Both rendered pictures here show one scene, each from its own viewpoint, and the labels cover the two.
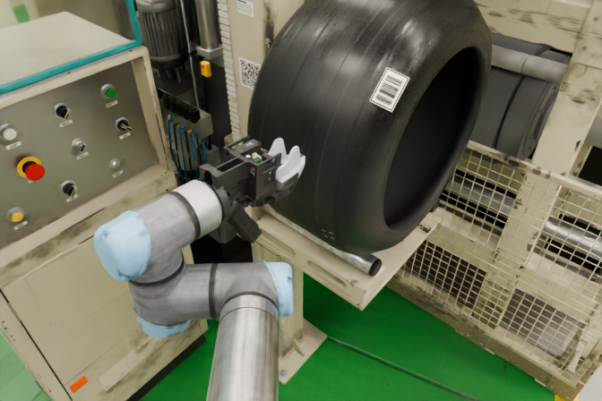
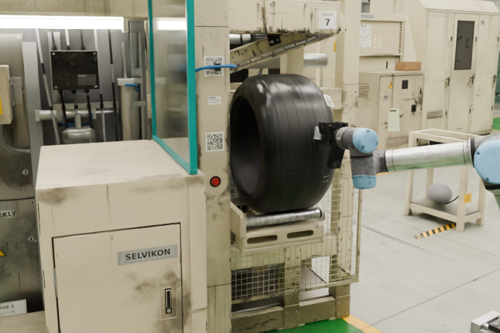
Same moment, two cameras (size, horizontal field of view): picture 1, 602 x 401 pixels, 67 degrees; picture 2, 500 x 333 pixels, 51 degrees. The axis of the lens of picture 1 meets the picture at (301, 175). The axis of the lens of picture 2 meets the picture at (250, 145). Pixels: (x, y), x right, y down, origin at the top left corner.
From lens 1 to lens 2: 180 cm
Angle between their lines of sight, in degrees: 60
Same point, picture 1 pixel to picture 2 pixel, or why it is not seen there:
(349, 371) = not seen: outside the picture
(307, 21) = (277, 88)
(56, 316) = not seen: outside the picture
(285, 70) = (288, 107)
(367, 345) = not seen: outside the picture
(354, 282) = (317, 224)
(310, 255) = (288, 229)
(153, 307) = (374, 166)
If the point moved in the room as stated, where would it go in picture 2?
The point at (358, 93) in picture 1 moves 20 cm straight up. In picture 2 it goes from (323, 104) to (324, 51)
